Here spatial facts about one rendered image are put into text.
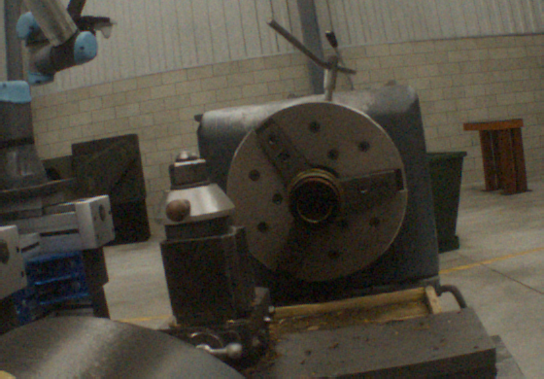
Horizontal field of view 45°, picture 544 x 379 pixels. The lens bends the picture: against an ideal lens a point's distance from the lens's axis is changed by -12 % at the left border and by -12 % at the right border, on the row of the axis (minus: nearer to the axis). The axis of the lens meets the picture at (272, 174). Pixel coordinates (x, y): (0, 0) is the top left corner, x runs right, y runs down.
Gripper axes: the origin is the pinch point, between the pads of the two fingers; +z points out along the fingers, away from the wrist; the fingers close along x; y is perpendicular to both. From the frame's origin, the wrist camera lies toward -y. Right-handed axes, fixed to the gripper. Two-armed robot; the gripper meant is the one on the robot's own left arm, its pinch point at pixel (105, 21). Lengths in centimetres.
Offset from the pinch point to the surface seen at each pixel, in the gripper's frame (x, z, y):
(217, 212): 94, -101, 33
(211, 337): 95, -104, 44
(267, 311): 93, -90, 46
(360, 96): 81, -22, 23
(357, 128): 86, -39, 29
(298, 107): 77, -42, 25
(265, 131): 73, -48, 29
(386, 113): 87, -22, 26
